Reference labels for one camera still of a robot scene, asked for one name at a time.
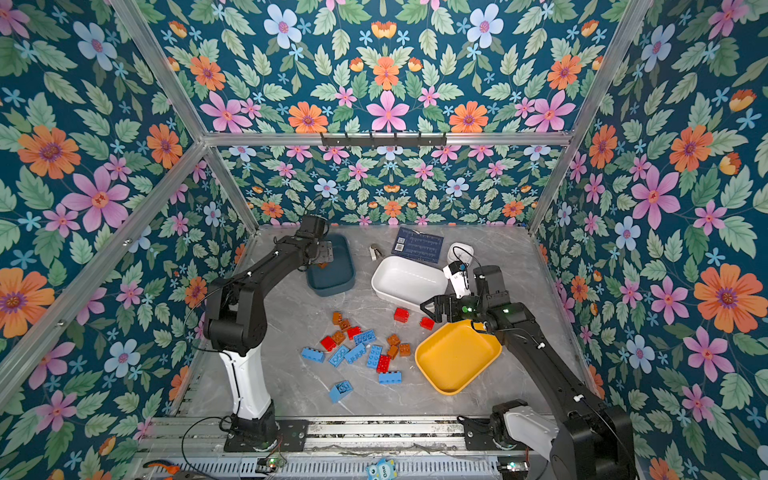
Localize small beige metal clip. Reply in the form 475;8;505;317
369;244;386;261

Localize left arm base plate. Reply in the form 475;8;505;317
224;417;310;453

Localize black wall hook rail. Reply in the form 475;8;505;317
320;132;448;148

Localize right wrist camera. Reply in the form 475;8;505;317
443;260;471;298

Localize light blue toy figure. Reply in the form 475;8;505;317
366;459;399;480

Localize white round timer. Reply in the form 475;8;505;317
447;242;474;266

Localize orange handled pliers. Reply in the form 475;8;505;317
142;460;182;480

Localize yellow square tray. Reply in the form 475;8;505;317
415;320;502;396

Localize red lego brick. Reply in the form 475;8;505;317
420;317;435;331
393;307;410;324
320;336;338;352
376;355;391;374
346;327;362;340

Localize teal rectangular bin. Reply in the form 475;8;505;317
306;234;356;297

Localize dark blue printed card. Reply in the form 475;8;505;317
391;227;444;264

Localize white rectangular bin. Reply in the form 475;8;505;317
371;256;448;311

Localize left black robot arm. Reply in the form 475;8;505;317
203;215;332;450

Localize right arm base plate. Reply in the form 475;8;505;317
457;415;515;451

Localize light blue lego brick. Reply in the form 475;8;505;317
329;345;350;368
344;344;367;364
301;347;325;363
366;345;383;369
329;380;354;403
353;330;377;345
378;371;403;385

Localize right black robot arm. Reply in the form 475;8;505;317
420;265;638;479

